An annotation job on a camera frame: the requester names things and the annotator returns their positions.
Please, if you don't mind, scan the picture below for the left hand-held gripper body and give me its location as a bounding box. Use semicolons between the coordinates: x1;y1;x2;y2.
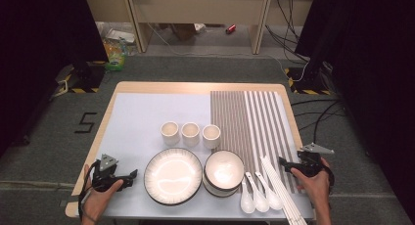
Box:
92;154;129;193

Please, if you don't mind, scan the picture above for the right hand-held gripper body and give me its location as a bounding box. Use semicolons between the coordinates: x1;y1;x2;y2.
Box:
295;142;336;178

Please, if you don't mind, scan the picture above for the bundle of white chopsticks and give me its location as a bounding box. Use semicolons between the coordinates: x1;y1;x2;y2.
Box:
259;156;308;225

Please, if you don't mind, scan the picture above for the white ceramic spoon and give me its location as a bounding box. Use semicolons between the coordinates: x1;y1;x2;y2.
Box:
240;177;256;214
245;171;270;213
254;171;284;211

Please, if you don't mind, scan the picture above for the white dark-rimmed plate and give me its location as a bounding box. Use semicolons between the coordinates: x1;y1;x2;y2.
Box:
143;148;204;206

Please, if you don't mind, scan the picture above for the person's left hand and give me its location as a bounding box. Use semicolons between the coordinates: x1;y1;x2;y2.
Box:
81;164;125;219

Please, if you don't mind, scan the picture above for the person's right hand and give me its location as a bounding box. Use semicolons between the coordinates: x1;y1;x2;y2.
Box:
291;157;332;208

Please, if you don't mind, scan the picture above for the pale blue table sheet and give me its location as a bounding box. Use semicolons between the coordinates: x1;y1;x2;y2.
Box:
77;92;315;221

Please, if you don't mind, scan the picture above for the white ceramic cup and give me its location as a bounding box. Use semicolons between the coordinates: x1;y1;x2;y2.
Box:
202;124;222;151
160;120;181;147
180;121;201;148

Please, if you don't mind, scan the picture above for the grey striped placemat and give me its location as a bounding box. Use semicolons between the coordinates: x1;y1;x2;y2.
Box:
209;90;302;195

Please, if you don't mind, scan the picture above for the black stand base hazard tape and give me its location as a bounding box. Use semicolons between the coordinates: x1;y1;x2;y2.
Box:
284;63;332;96
55;60;107;95

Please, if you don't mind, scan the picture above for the black curtain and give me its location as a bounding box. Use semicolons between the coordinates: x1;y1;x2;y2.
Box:
0;0;109;158
295;0;415;216

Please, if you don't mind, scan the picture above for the green yellow snack bag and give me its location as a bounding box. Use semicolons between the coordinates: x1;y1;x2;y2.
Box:
102;38;129;72

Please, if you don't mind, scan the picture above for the white plastic bag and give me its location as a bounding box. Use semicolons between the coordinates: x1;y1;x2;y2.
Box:
96;22;136;45

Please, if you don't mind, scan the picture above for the brown cardboard box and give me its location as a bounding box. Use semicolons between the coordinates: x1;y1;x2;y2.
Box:
170;22;197;42

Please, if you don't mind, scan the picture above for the beige wooden desk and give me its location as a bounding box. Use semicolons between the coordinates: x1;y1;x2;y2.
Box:
121;0;273;56

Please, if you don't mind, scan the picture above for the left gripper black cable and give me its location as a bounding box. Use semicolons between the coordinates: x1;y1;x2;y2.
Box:
77;160;101;219

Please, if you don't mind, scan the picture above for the black floor cable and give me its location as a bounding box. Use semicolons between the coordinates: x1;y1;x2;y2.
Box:
295;101;346;145
291;98;342;108

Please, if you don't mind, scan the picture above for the short white cable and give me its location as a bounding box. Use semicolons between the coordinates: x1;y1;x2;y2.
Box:
50;79;69;99

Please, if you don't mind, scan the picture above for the black power cable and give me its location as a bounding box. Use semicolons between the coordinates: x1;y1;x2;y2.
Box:
275;0;301;42
264;23;311;64

